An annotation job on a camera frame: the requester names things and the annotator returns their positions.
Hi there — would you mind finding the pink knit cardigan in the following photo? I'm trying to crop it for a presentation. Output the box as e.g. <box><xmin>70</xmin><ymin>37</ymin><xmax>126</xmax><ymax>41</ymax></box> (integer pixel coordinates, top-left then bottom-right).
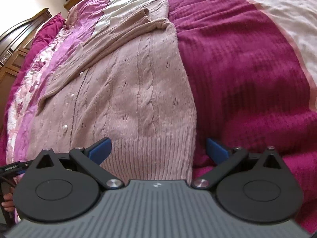
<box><xmin>26</xmin><ymin>0</ymin><xmax>198</xmax><ymax>180</ymax></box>

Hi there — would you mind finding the magenta pillow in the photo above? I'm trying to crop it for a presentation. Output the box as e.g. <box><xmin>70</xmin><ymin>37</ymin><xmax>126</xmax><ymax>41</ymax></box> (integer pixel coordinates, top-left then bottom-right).
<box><xmin>23</xmin><ymin>12</ymin><xmax>66</xmax><ymax>63</ymax></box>

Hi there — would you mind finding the magenta and white striped bedspread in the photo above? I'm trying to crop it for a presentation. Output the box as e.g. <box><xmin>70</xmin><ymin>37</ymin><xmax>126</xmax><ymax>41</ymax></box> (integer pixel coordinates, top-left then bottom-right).
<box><xmin>0</xmin><ymin>0</ymin><xmax>317</xmax><ymax>234</ymax></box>

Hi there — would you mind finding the carved wooden headboard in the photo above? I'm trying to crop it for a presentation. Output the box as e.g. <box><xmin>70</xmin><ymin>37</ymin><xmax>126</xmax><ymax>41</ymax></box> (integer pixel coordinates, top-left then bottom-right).
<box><xmin>0</xmin><ymin>7</ymin><xmax>53</xmax><ymax>121</ymax></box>

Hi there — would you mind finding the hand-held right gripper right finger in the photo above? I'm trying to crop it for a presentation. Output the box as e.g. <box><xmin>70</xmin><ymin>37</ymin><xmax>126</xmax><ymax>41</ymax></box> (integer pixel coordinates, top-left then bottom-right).
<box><xmin>191</xmin><ymin>137</ymin><xmax>283</xmax><ymax>190</ymax></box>

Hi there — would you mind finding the person's left hand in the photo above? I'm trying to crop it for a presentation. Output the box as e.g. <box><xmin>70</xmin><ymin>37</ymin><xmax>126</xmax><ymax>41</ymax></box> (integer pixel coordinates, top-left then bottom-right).
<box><xmin>1</xmin><ymin>192</ymin><xmax>16</xmax><ymax>212</ymax></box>

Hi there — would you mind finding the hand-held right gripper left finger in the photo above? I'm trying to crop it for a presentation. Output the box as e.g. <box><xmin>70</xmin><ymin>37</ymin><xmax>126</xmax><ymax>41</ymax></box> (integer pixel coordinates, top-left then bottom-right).
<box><xmin>35</xmin><ymin>137</ymin><xmax>125</xmax><ymax>190</ymax></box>

